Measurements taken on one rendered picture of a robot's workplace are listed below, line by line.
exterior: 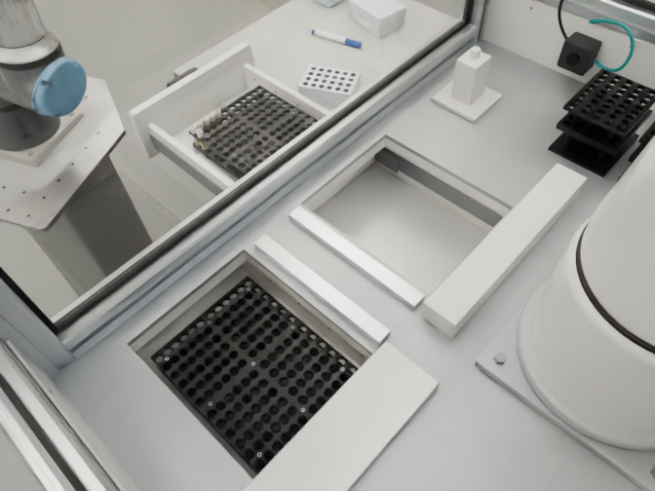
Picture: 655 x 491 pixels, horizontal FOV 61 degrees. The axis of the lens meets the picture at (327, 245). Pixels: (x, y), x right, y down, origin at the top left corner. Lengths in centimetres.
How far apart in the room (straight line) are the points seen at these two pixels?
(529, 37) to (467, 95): 19
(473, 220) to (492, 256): 24
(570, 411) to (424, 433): 16
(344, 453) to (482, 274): 28
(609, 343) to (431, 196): 52
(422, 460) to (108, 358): 40
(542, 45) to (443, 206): 34
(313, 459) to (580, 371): 29
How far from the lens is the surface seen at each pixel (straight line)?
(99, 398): 74
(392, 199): 99
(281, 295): 85
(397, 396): 66
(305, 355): 75
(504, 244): 76
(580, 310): 57
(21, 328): 70
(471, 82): 96
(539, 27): 110
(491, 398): 69
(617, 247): 51
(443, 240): 94
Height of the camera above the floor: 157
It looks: 53 degrees down
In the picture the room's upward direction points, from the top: 5 degrees counter-clockwise
